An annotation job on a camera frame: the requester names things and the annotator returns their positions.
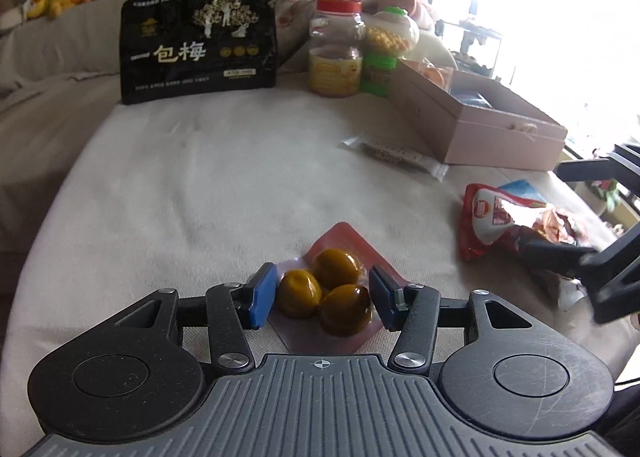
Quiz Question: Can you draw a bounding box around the red white snack bag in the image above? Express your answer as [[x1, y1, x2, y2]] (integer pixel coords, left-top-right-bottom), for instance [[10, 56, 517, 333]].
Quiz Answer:
[[458, 181, 604, 312]]

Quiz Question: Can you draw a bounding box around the blue snack packet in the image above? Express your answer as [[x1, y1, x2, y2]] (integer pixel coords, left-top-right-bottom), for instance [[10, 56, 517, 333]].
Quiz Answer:
[[500, 179, 546, 203]]

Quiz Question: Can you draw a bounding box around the clear biscuit packet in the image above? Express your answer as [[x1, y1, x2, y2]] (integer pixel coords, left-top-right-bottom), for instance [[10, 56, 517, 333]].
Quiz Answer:
[[342, 133, 449, 181]]

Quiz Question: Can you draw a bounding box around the potted pink flower plant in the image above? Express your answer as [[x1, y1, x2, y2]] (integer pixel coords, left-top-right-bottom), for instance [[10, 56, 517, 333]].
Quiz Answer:
[[587, 179, 620, 214]]

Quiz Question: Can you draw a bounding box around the pink cardboard gift box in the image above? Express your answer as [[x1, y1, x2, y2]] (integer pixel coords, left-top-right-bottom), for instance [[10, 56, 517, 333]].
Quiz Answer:
[[388, 61, 567, 171]]

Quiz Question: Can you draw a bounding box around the blue cartoon snack pack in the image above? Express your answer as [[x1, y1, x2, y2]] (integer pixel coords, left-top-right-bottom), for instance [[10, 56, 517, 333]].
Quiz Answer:
[[451, 91, 492, 108]]

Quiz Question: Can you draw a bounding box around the orange snack bag in box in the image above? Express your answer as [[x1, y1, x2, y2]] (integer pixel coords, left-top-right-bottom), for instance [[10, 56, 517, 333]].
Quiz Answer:
[[407, 58, 454, 93]]

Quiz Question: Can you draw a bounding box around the green gumball candy dispenser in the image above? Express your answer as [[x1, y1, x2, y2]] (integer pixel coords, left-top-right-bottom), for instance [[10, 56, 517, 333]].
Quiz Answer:
[[360, 6, 420, 98]]

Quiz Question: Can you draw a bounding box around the black plum snack box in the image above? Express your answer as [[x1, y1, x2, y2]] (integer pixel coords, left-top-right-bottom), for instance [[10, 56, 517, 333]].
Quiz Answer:
[[119, 0, 278, 105]]

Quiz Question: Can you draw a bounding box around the red lid clear plastic jar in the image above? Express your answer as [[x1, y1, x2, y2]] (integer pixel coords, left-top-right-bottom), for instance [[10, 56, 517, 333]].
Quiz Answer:
[[308, 0, 366, 98]]

